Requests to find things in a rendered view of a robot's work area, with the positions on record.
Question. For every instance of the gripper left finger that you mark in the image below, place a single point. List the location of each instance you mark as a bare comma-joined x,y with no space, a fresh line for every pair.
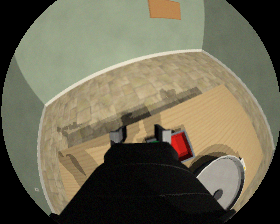
119,135

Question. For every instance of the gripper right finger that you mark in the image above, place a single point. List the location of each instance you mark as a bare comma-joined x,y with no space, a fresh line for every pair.
162,134

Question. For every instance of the grey round turntable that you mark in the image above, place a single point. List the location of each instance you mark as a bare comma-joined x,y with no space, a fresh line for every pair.
223,176

